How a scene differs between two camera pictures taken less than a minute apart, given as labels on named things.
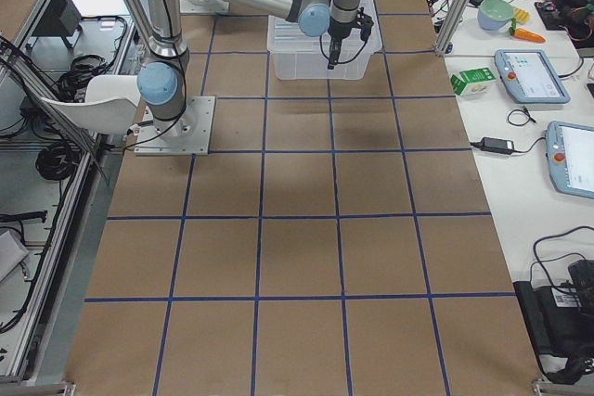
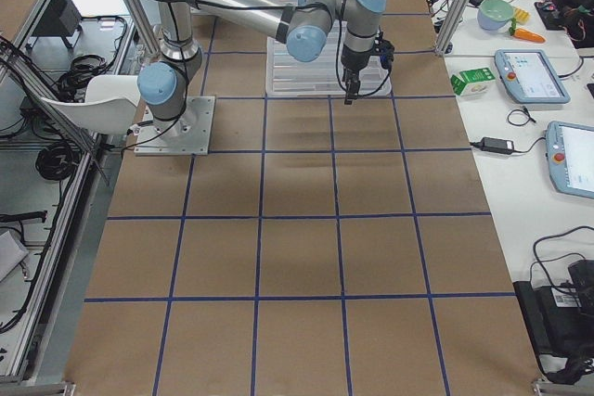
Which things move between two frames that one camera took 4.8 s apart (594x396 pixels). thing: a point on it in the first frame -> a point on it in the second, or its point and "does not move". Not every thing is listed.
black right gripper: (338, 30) -> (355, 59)
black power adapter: (495, 145) does not move
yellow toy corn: (521, 16) does not move
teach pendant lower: (570, 152) does not move
